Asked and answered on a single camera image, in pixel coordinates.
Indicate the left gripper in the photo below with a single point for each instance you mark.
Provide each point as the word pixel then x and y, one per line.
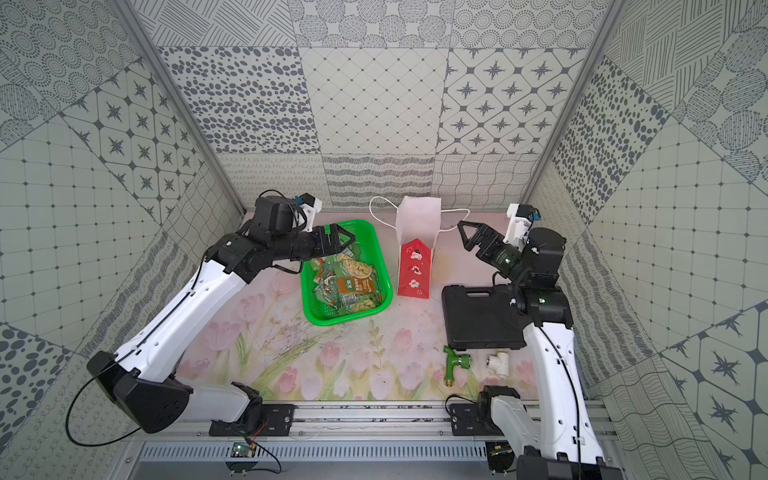
pixel 323 241

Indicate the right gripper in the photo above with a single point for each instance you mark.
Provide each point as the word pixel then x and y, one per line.
pixel 484 233

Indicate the green plastic basket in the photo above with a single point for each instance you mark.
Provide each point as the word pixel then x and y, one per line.
pixel 366 249

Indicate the green orange soup packet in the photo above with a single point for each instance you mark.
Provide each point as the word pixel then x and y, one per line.
pixel 357 284

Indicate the white red paper gift bag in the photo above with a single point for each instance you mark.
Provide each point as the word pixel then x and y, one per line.
pixel 418 223

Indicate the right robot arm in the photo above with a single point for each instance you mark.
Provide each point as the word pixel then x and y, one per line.
pixel 562 443

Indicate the white pipe elbow fitting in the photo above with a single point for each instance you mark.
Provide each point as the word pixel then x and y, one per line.
pixel 499 364

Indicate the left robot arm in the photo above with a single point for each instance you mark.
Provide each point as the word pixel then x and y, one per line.
pixel 139 378

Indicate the black plastic tool case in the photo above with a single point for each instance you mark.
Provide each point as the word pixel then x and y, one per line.
pixel 481 318

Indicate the green plastic faucet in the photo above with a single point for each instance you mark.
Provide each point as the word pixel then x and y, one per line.
pixel 453 361

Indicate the black round connector board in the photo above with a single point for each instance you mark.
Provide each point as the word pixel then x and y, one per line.
pixel 500 457

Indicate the small green circuit board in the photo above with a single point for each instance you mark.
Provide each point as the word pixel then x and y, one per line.
pixel 242 450

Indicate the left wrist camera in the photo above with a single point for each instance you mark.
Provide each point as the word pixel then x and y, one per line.
pixel 307 207

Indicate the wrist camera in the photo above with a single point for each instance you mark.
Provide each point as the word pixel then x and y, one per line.
pixel 521 218
pixel 307 207

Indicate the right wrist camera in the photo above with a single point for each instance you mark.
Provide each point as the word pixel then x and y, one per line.
pixel 521 218

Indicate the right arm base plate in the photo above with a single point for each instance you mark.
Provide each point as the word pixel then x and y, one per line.
pixel 465 421

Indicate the aluminium mounting rail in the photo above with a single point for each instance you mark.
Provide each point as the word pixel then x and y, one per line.
pixel 368 420

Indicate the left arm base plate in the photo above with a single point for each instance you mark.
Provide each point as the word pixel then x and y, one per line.
pixel 260 420

